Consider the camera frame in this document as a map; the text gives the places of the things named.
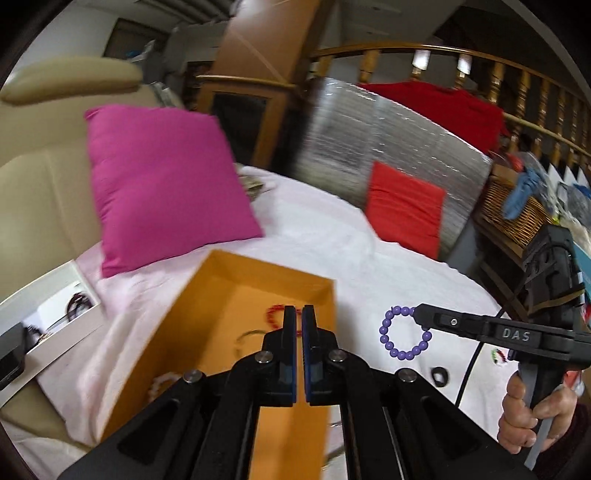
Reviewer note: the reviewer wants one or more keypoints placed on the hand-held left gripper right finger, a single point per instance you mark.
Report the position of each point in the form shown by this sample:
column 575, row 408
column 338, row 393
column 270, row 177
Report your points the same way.
column 310, row 332

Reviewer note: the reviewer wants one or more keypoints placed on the silver insulation mat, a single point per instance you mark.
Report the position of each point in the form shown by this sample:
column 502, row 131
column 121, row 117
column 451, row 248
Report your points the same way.
column 415, row 138

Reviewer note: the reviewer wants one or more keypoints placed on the black device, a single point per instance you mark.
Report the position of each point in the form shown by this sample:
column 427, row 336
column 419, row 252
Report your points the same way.
column 9, row 355

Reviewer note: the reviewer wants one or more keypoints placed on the beige leather sofa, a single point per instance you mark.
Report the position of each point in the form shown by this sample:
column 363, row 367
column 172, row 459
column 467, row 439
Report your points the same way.
column 46, row 184

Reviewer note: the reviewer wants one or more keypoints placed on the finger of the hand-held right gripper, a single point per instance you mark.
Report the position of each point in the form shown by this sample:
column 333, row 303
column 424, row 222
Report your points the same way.
column 448, row 321

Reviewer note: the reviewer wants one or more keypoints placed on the wicker basket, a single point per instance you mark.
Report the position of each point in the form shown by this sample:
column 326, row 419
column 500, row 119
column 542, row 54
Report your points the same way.
column 512, row 226

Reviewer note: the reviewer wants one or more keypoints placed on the person's right hand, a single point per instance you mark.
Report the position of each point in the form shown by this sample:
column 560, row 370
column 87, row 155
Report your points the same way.
column 515, row 415

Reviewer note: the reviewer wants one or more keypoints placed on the wooden stair railing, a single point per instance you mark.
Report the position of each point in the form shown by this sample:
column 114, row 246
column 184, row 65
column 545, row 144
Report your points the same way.
column 521, row 83

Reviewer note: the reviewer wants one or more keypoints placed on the silver bangle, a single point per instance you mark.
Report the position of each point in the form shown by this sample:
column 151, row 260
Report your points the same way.
column 238, row 341

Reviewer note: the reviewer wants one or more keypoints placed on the wooden cabinet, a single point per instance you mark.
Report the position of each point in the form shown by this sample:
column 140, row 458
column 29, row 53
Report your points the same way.
column 244, row 120

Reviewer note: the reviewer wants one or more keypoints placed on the pink pillow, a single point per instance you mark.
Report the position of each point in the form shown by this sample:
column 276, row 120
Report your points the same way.
column 166, row 184

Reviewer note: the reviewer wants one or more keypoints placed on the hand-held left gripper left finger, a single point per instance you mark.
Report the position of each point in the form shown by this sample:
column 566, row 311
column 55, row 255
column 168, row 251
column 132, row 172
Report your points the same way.
column 288, row 332

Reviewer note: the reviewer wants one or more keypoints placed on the red blanket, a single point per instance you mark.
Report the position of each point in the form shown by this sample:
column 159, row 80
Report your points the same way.
column 438, row 106

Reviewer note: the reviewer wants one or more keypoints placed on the orange cardboard box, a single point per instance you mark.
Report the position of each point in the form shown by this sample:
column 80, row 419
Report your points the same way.
column 217, row 295

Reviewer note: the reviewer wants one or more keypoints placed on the wooden column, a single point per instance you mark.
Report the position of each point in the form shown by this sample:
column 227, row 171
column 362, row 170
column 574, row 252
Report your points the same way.
column 268, row 41

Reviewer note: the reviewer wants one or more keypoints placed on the white open box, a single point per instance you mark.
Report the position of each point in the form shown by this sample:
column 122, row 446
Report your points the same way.
column 51, row 295

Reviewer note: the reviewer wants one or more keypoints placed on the blue cloth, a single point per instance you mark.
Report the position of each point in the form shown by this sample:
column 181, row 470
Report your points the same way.
column 521, row 194

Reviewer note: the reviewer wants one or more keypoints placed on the red pillow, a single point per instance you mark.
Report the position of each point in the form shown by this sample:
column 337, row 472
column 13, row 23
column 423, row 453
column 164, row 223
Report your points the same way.
column 406, row 207

